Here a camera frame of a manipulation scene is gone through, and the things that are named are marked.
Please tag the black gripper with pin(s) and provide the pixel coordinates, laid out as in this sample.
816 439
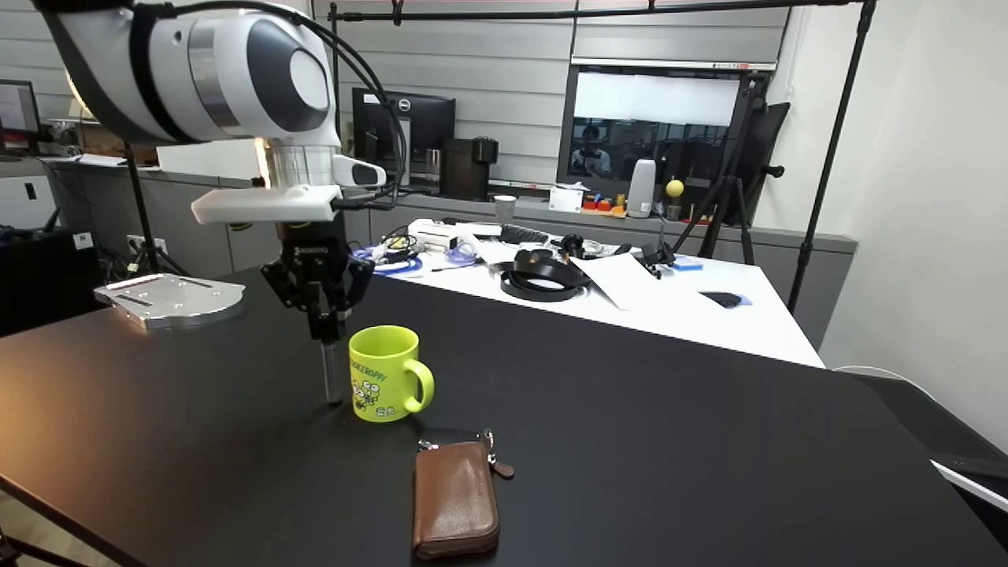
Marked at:
318 276

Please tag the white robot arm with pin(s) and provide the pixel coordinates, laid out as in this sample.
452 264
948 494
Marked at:
162 72

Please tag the lime green mug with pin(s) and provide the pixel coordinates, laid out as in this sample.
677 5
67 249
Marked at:
390 379

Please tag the black computer monitor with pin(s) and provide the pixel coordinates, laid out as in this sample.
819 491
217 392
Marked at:
403 129

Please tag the black coffee machine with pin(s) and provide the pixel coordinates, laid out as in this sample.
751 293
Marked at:
465 167

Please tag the brown leather key pouch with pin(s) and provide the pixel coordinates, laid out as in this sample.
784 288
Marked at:
456 508

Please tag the white bottle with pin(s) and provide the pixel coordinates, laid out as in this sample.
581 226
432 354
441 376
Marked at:
641 186

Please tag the white side table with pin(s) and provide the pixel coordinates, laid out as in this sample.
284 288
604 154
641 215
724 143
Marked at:
701 299

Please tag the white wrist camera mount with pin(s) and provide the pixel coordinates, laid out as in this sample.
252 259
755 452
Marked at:
242 191

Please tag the black camera tripod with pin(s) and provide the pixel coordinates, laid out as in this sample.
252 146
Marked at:
743 167

